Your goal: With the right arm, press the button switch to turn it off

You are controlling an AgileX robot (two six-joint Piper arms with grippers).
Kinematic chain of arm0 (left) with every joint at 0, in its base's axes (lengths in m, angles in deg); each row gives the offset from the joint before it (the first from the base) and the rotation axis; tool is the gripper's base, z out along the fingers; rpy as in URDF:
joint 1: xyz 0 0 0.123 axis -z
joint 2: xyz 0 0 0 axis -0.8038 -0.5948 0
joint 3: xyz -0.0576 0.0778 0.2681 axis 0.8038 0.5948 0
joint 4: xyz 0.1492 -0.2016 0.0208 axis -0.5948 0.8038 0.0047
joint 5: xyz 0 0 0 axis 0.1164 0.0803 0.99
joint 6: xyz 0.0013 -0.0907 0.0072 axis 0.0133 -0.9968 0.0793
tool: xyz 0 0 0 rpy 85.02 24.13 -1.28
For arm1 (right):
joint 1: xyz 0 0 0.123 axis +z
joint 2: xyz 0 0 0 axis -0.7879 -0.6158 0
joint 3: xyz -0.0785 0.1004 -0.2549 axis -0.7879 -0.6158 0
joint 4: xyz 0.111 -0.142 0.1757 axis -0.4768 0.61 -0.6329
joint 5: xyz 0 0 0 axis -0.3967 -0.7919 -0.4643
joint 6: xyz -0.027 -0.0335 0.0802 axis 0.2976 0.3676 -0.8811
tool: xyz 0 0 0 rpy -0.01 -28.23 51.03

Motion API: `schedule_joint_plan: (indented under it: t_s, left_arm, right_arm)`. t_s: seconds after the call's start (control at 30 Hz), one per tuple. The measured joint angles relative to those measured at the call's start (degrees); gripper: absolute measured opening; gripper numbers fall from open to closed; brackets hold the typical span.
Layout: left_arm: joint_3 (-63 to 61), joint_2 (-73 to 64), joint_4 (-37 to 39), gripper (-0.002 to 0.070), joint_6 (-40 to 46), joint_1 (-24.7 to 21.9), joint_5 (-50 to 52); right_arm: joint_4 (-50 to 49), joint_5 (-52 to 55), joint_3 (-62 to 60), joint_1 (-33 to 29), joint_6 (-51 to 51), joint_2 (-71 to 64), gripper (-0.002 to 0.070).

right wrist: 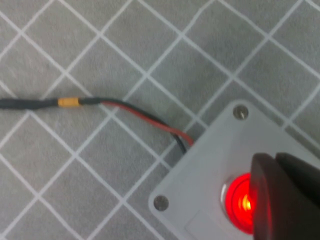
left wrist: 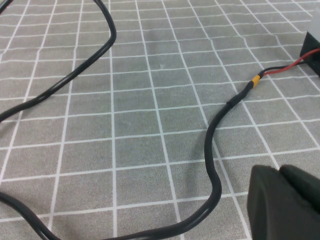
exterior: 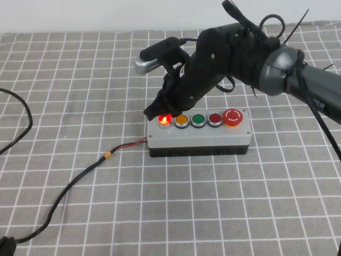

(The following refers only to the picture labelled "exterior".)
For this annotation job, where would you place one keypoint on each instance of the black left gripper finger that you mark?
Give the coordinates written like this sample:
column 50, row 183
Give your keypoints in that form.
column 9, row 251
column 4, row 241

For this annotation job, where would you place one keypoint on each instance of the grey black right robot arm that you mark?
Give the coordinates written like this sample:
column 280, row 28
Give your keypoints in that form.
column 282, row 72

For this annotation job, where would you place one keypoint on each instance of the yellow push button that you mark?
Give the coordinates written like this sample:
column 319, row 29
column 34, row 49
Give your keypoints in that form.
column 182, row 120

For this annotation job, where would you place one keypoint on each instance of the black zip tie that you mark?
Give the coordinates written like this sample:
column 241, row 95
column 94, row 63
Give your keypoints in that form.
column 295, row 26

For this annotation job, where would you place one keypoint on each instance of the green push button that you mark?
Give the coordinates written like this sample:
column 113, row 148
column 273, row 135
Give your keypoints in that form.
column 198, row 120

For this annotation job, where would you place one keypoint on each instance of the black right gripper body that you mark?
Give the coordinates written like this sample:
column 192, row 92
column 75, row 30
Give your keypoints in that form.
column 207, row 69

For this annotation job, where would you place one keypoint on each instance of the red emergency stop button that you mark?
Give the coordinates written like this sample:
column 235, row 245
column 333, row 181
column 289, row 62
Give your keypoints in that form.
column 232, row 116

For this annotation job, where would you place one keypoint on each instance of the grey checked tablecloth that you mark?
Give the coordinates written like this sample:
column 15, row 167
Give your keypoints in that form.
column 106, row 80

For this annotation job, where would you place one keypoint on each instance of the red push button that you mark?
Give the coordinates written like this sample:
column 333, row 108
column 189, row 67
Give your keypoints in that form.
column 215, row 119

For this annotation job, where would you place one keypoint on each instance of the grey black button box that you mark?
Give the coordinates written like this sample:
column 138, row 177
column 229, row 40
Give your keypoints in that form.
column 199, row 141

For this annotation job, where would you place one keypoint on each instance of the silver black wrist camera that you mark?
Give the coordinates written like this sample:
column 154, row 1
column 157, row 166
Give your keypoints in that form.
column 157, row 57

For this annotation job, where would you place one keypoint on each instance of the red lit indicator lamp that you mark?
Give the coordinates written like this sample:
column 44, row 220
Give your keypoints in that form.
column 165, row 120

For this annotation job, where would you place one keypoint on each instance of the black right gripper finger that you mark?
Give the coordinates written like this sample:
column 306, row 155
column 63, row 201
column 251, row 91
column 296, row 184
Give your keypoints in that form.
column 165, row 108
column 167, row 85

